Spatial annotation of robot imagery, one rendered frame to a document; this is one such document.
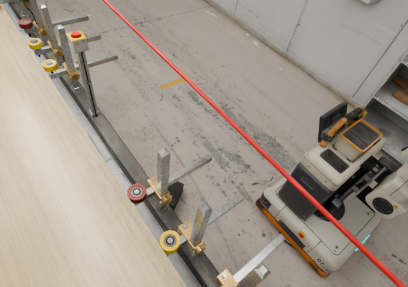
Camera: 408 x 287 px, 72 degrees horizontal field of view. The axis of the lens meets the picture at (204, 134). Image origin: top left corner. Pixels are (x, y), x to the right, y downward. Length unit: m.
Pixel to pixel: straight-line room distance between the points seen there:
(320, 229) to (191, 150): 1.19
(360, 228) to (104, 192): 1.70
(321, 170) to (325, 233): 0.57
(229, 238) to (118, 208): 1.14
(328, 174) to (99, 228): 1.17
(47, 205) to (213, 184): 1.39
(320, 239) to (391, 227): 0.88
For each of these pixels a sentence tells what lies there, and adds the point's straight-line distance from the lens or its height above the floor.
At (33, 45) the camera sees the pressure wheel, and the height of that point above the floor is 0.90.
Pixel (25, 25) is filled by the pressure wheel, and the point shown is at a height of 0.90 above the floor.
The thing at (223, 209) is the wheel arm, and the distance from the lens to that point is 1.32.
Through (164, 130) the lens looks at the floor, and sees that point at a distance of 2.62.
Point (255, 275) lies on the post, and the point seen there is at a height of 1.15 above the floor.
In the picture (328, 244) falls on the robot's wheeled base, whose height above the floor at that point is 0.28.
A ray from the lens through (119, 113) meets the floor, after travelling 2.78.
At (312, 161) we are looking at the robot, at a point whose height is 0.79.
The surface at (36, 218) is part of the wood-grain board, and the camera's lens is 1.27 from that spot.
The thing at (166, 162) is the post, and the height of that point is 1.11.
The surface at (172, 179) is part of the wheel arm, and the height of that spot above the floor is 0.85.
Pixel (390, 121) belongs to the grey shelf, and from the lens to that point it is 3.48.
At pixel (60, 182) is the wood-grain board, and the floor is 0.90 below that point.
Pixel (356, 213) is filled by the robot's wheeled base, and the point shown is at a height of 0.28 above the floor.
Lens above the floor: 1.99
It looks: 49 degrees down
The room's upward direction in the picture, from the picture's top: 12 degrees clockwise
